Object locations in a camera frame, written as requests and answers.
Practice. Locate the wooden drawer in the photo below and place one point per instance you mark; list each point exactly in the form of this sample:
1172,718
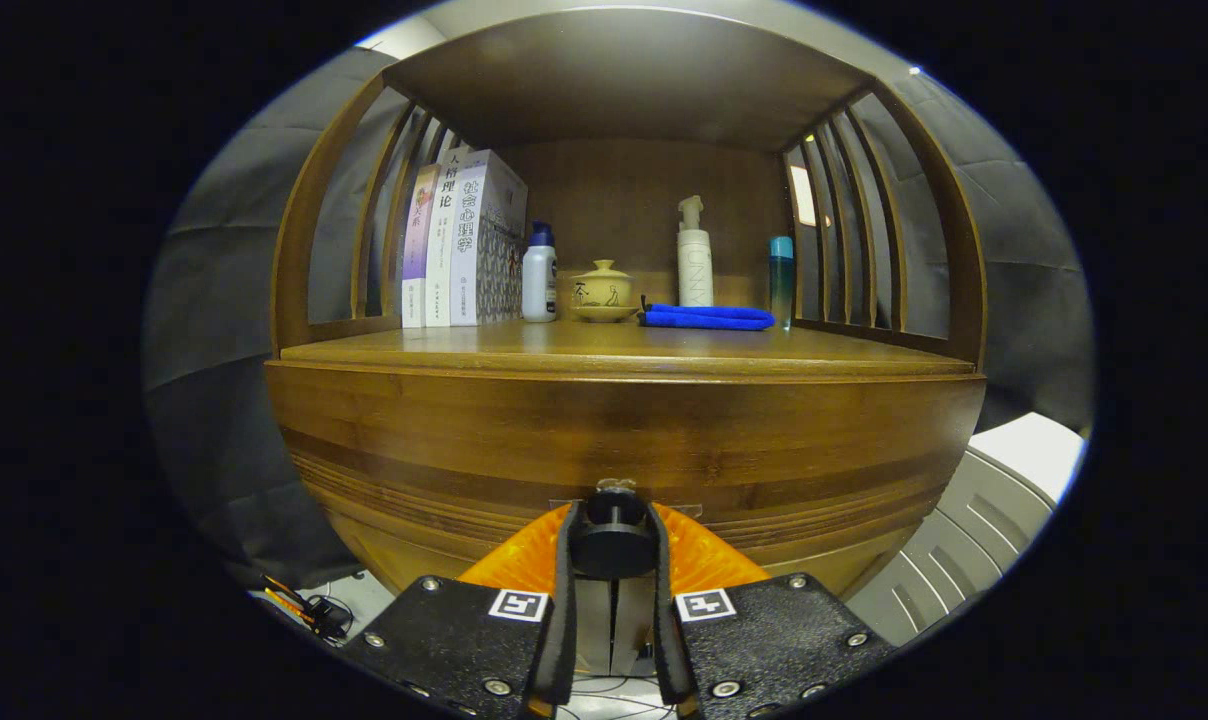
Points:
464,440

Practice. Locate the wooden cabinet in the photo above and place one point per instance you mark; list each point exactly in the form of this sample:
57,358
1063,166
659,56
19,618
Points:
614,200

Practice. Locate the thin white book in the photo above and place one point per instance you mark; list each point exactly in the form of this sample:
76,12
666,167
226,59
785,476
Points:
438,240

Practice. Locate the black drawer knob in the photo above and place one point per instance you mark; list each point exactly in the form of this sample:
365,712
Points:
614,540

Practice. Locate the slim teal bottle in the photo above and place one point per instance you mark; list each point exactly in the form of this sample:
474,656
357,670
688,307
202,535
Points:
782,280

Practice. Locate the white bottle with blue cap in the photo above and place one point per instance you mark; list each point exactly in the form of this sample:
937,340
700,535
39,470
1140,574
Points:
539,280

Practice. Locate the white pump bottle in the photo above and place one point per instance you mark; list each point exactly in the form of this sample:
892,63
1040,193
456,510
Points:
694,265

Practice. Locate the blue folded cloth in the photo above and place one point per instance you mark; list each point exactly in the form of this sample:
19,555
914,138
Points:
709,317

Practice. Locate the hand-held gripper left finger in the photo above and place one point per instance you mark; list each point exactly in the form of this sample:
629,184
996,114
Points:
561,640

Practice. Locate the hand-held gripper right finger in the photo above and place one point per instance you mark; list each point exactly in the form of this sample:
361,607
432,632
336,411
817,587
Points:
667,650

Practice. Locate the thick white patterned book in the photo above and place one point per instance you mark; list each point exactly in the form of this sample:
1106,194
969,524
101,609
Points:
489,240

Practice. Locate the yellow lidded teacup with saucer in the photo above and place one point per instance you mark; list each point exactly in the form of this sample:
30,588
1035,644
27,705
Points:
602,290

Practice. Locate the white grey storage unit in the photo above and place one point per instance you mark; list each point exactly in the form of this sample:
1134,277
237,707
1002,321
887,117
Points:
984,520

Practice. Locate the wooden countertop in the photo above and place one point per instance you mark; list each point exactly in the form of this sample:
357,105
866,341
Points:
614,345

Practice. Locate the pink purple book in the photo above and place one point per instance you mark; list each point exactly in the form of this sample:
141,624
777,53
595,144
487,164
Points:
419,250

